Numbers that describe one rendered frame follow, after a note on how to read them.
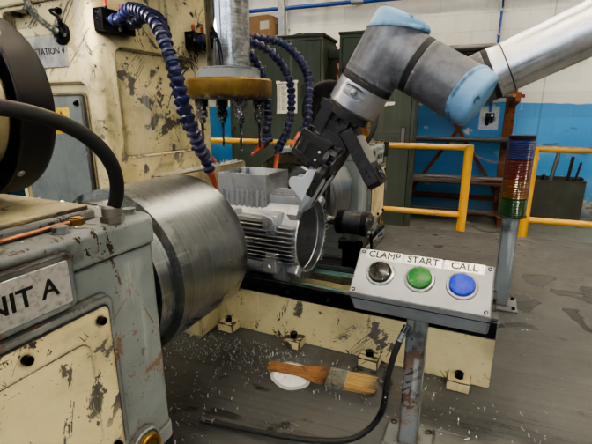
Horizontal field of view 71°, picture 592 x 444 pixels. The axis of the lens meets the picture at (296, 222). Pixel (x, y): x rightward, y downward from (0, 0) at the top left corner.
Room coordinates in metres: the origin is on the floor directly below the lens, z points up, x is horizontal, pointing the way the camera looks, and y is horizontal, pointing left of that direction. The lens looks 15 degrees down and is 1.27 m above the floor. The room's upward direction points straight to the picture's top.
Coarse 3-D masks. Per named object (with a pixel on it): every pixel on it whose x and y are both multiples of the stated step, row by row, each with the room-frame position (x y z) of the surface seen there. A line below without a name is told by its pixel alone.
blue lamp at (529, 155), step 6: (510, 138) 0.98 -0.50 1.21; (510, 144) 0.94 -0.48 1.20; (516, 144) 0.93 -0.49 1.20; (522, 144) 0.92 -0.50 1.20; (528, 144) 0.92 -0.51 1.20; (534, 144) 0.92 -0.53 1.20; (510, 150) 0.94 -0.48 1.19; (516, 150) 0.93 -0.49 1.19; (522, 150) 0.92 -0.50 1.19; (528, 150) 0.92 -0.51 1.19; (534, 150) 0.93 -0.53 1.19; (510, 156) 0.94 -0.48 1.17; (516, 156) 0.93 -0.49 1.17; (522, 156) 0.92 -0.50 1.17; (528, 156) 0.92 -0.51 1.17; (534, 156) 0.93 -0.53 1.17
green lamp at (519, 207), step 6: (504, 198) 0.94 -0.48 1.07; (504, 204) 0.94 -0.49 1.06; (510, 204) 0.93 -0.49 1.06; (516, 204) 0.92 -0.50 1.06; (522, 204) 0.92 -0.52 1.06; (504, 210) 0.94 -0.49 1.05; (510, 210) 0.93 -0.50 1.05; (516, 210) 0.92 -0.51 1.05; (522, 210) 0.92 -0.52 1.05; (510, 216) 0.93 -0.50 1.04; (516, 216) 0.92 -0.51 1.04; (522, 216) 0.92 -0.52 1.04
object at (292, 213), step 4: (320, 196) 0.89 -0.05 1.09; (320, 200) 0.88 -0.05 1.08; (324, 200) 0.90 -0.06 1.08; (288, 208) 0.79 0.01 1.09; (292, 208) 0.78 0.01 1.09; (296, 208) 0.78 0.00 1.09; (288, 212) 0.78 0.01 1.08; (292, 212) 0.78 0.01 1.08; (296, 212) 0.77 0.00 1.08; (300, 212) 0.79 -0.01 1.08; (288, 216) 0.78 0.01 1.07; (292, 216) 0.77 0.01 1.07; (296, 216) 0.77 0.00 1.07; (296, 220) 0.78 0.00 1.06; (320, 256) 0.89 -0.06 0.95; (320, 260) 0.90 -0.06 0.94; (288, 268) 0.78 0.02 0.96; (292, 268) 0.78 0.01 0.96; (296, 268) 0.78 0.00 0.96; (288, 272) 0.78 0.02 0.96; (292, 272) 0.77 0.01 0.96; (296, 272) 0.77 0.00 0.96; (300, 272) 0.79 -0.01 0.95; (292, 276) 0.78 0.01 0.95; (296, 276) 0.78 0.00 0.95
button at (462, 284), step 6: (456, 276) 0.47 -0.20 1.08; (462, 276) 0.47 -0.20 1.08; (468, 276) 0.46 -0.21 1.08; (450, 282) 0.46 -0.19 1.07; (456, 282) 0.46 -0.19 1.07; (462, 282) 0.46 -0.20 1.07; (468, 282) 0.46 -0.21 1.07; (474, 282) 0.46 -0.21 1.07; (450, 288) 0.46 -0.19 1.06; (456, 288) 0.45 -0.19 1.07; (462, 288) 0.45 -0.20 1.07; (468, 288) 0.45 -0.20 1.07; (474, 288) 0.45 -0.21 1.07; (456, 294) 0.45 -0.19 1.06; (462, 294) 0.45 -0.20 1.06; (468, 294) 0.45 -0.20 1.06
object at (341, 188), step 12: (288, 156) 1.10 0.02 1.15; (288, 168) 1.09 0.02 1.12; (300, 168) 1.08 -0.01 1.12; (312, 168) 1.07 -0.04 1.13; (288, 180) 1.09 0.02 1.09; (336, 180) 1.09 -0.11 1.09; (348, 180) 1.17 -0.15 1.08; (336, 192) 1.07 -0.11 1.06; (348, 192) 1.16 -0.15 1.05; (336, 204) 1.06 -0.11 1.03; (348, 204) 1.17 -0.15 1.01
